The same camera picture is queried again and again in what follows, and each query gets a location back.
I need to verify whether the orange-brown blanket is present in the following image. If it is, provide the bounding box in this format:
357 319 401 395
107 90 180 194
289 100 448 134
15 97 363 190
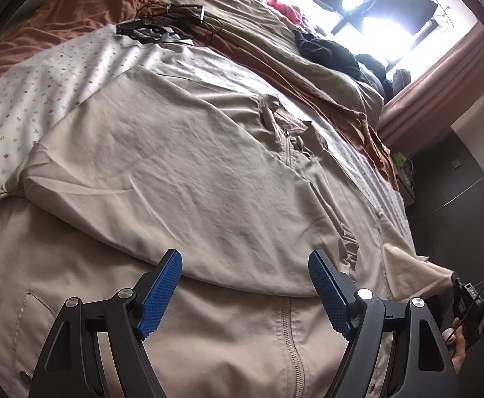
0 0 400 191

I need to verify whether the black device with cables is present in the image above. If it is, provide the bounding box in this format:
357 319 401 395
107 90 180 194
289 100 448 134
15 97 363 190
115 3 223 47

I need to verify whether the black clothing pile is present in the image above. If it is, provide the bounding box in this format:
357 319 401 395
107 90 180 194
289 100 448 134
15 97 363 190
294 29 392 92

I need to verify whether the pink curtain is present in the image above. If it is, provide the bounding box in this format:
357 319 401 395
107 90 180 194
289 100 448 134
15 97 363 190
377 21 484 147

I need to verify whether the beige duvet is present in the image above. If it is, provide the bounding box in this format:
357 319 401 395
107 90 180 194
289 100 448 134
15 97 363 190
151 0 386 121

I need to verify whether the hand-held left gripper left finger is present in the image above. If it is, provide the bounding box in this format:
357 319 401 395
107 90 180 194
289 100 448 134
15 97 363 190
29 249 183 398

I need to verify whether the person's right hand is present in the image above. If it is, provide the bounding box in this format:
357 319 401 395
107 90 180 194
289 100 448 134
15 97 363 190
443 317 470 376

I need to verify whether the beige zip jacket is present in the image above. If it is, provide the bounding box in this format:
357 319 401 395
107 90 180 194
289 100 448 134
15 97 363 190
0 65 454 398

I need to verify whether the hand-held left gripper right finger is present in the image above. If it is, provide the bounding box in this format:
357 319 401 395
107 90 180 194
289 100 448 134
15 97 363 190
307 250 463 398

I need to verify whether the white nightstand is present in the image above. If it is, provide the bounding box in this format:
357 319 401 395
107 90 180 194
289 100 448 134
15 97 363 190
395 168 417 209

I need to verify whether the red clothing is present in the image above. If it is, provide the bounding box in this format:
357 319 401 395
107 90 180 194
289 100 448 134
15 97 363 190
263 0 306 30

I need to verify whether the green item on nightstand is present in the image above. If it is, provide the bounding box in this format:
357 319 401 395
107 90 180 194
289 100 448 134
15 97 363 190
392 151 413 175

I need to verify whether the floral white bedsheet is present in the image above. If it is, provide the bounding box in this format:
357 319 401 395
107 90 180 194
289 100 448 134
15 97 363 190
0 25 414 258

